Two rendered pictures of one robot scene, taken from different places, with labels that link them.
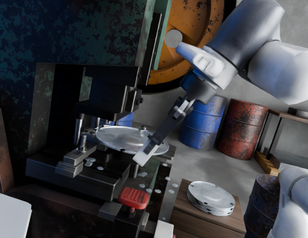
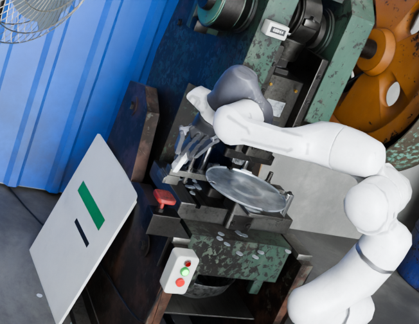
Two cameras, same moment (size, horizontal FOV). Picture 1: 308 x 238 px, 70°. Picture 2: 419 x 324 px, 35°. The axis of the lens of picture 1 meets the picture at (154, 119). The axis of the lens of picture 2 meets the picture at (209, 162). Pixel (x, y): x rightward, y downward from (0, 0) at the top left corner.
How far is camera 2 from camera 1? 1.69 m
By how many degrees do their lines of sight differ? 50
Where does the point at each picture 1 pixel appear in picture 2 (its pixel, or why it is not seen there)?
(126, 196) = (159, 191)
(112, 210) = not seen: hidden behind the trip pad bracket
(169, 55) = (378, 115)
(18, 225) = (124, 209)
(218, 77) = (204, 113)
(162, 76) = not seen: hidden behind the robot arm
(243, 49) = (216, 98)
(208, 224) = not seen: outside the picture
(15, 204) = (131, 191)
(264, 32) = (225, 90)
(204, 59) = (193, 98)
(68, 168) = (163, 173)
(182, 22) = (405, 74)
